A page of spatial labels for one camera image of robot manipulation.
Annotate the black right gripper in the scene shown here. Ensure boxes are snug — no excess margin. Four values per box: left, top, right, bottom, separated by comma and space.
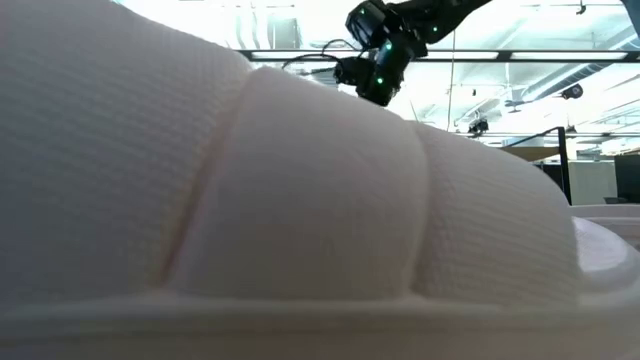
355, 39, 426, 107

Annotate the pink rubber slide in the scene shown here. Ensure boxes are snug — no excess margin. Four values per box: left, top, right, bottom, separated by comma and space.
0, 0, 640, 360
571, 203, 640, 254

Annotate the white partition panel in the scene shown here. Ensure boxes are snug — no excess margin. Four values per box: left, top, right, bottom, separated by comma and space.
569, 160, 617, 206

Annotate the black screen panel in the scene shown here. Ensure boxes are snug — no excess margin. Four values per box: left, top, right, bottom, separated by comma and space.
613, 154, 640, 204

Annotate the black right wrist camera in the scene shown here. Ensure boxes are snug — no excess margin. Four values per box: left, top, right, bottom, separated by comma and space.
333, 56, 372, 87

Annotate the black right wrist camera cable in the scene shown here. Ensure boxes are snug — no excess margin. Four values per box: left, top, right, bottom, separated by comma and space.
281, 38, 362, 71

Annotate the wooden shelf with black frame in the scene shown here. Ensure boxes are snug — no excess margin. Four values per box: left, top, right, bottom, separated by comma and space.
497, 125, 574, 206

